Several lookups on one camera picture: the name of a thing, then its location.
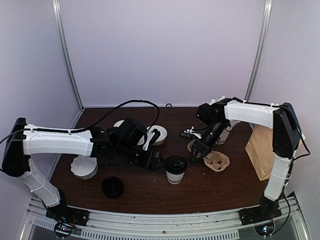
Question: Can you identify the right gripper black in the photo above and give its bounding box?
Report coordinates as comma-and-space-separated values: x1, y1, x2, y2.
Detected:
189, 121, 228, 165

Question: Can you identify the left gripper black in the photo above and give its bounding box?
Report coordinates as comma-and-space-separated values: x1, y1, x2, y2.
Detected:
116, 142, 167, 173

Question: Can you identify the black plastic cup lid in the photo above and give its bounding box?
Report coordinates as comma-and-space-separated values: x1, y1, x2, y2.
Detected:
165, 155, 188, 175

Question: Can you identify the brown pulp cup carrier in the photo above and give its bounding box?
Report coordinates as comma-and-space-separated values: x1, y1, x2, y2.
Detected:
189, 149, 230, 173

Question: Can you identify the white paper coffee cup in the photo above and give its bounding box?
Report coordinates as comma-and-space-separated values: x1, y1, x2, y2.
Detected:
165, 165, 187, 185

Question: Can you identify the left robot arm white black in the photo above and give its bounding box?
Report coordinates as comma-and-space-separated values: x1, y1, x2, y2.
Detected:
2, 117, 165, 222

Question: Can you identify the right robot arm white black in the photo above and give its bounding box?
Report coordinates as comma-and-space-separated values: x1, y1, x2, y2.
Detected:
191, 97, 303, 221

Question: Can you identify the white round ceramic bowl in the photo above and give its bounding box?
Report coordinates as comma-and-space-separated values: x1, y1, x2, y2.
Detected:
146, 125, 168, 146

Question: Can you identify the white cup holding straws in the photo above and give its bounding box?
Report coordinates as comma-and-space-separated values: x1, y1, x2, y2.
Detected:
216, 120, 240, 145

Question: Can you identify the stack of black lids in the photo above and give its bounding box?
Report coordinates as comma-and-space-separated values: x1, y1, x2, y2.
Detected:
101, 176, 125, 199

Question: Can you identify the bundle of white wrapped straws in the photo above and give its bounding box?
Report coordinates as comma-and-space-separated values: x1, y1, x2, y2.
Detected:
209, 96, 226, 105

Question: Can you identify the stack of white paper cups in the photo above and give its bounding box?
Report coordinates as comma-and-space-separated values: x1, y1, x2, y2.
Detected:
113, 119, 125, 128

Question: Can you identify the brown paper bag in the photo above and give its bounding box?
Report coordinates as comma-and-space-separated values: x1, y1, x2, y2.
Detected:
244, 124, 305, 181

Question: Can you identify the white scalloped ceramic dish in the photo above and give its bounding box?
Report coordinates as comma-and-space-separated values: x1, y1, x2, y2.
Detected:
70, 155, 98, 180

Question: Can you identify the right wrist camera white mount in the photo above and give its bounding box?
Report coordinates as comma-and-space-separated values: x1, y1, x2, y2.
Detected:
178, 126, 207, 140

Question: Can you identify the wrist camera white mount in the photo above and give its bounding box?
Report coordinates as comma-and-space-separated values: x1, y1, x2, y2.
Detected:
142, 129, 161, 151
178, 126, 207, 140

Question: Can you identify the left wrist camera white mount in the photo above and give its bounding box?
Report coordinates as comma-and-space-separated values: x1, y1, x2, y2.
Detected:
142, 129, 161, 151

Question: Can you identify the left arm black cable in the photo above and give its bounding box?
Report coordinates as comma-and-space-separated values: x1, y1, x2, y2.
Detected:
0, 99, 161, 173

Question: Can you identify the aluminium front rail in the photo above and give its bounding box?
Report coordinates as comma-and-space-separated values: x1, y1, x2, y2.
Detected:
18, 195, 310, 240

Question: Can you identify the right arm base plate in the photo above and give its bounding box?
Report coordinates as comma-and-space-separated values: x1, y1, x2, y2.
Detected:
238, 203, 282, 226

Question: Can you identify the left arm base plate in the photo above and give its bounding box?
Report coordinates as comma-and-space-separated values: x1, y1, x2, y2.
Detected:
45, 204, 90, 227

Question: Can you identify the right aluminium corner post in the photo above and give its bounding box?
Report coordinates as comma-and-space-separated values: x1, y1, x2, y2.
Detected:
244, 0, 273, 101

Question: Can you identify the aluminium corner post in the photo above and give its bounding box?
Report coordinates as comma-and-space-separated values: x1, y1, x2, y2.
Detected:
244, 0, 273, 101
52, 0, 85, 111

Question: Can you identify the left aluminium corner post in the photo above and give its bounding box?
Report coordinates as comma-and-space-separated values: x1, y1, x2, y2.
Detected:
52, 0, 85, 111

